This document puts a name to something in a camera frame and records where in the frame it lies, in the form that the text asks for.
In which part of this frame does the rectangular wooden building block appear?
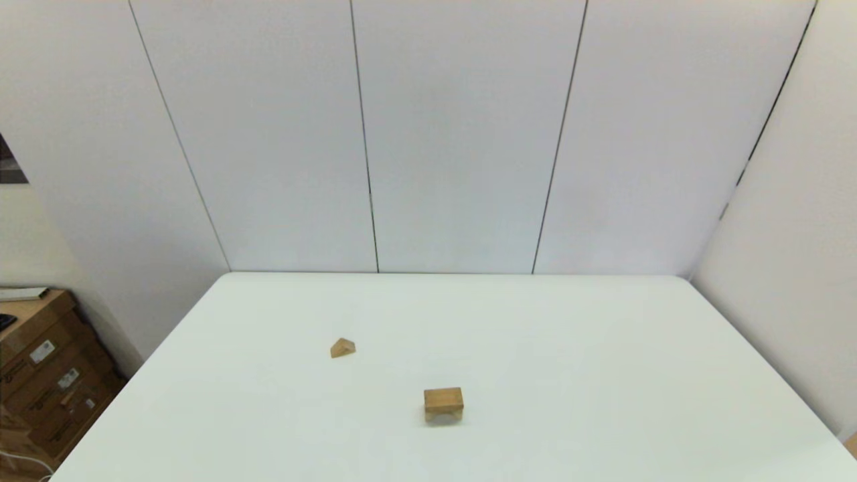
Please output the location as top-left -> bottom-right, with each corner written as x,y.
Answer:
424,387 -> 464,414

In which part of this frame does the white cable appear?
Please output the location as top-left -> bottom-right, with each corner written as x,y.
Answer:
0,450 -> 53,481

